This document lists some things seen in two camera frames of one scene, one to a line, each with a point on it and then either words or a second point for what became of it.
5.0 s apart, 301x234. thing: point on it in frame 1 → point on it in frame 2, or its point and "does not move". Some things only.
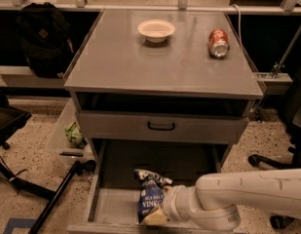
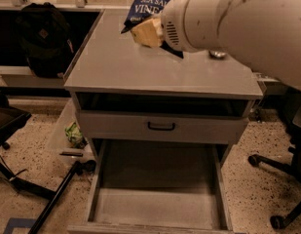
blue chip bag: (152, 192) → (150, 2)
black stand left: (8, 119) does not move
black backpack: (44, 34) does not move
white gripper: (170, 201) → (176, 25)
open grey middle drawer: (112, 200) does not move
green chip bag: (75, 136) does not move
